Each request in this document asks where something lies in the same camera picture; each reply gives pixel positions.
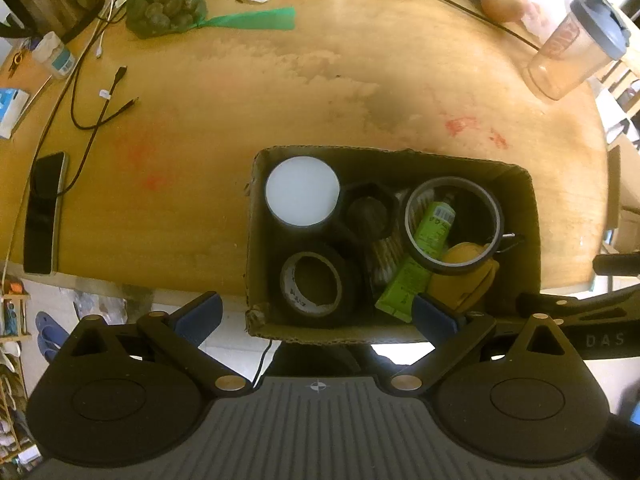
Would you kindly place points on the small bottle blue label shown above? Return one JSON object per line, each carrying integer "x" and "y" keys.
{"x": 57, "y": 57}

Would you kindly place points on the green mesh bag of fruit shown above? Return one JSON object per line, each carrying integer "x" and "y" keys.
{"x": 165, "y": 10}

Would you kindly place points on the brown tape roll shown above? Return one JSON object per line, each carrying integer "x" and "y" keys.
{"x": 497, "y": 222}

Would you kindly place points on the orange fruit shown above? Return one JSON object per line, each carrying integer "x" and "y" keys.
{"x": 502, "y": 2}

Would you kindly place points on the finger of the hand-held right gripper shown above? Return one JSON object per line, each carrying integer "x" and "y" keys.
{"x": 550, "y": 305}
{"x": 617, "y": 265}

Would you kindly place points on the black tape roll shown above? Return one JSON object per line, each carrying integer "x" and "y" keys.
{"x": 350, "y": 280}

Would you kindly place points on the white plastic jar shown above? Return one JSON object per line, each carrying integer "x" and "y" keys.
{"x": 302, "y": 190}

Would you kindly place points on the green snack packet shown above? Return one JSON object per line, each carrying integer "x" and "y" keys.
{"x": 405, "y": 285}

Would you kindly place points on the blue tissue box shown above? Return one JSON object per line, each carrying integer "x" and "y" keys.
{"x": 12, "y": 110}

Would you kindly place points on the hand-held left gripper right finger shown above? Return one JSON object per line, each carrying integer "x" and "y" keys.
{"x": 435, "y": 312}

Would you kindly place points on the black hexagonal cap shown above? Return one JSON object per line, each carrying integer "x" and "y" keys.
{"x": 367, "y": 215}

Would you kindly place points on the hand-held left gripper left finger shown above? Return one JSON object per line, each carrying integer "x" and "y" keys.
{"x": 200, "y": 311}

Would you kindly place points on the brown cardboard box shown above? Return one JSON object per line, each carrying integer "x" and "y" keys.
{"x": 520, "y": 210}

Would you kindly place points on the bag of cotton swabs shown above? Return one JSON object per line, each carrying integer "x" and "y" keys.
{"x": 385, "y": 260}

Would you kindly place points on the clear shaker bottle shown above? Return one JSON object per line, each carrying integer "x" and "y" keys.
{"x": 565, "y": 55}

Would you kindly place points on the white plastic bag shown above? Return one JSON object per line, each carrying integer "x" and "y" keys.
{"x": 535, "y": 15}

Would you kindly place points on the yellow plush toy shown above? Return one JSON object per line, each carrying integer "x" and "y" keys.
{"x": 465, "y": 285}

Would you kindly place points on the black smartphone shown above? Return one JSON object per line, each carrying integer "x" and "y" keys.
{"x": 42, "y": 220}

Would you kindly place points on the wooden shoe rack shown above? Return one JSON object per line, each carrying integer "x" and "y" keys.
{"x": 15, "y": 305}

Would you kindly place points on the blue slipper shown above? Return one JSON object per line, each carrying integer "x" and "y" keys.
{"x": 52, "y": 325}
{"x": 49, "y": 350}

